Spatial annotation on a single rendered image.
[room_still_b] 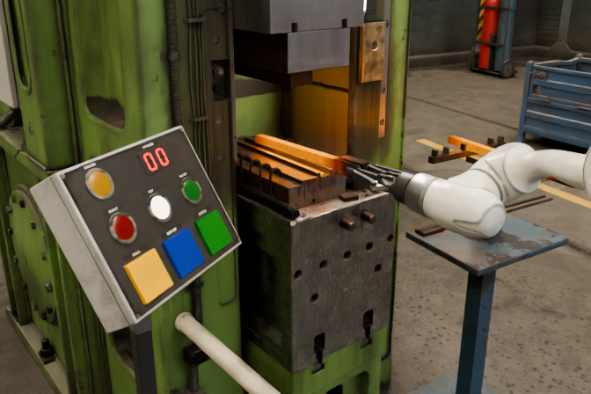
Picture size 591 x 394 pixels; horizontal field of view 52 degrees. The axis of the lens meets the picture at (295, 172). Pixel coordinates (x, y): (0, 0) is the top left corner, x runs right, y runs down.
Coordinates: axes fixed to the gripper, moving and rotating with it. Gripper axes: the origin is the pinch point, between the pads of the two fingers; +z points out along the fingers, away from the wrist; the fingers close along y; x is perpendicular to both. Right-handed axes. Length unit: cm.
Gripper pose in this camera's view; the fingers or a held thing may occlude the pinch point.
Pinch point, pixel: (353, 167)
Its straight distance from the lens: 152.0
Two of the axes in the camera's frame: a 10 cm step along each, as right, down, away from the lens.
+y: 7.8, -2.0, 5.9
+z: -6.2, -2.6, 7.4
